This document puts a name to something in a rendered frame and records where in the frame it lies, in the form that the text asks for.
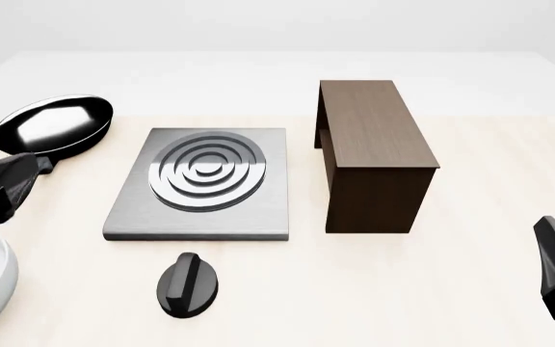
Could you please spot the black frying pan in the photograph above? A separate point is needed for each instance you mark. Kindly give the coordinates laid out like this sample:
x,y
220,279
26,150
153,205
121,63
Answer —
x,y
51,124

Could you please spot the round black stove knob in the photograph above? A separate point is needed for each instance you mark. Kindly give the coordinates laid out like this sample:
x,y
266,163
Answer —
x,y
188,285

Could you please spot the flat grey stove plate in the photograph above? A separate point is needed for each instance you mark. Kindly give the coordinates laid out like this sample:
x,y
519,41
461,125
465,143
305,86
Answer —
x,y
128,213

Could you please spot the dark brown wooden cabinet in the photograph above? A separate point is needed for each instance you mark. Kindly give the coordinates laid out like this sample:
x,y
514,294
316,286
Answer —
x,y
378,123

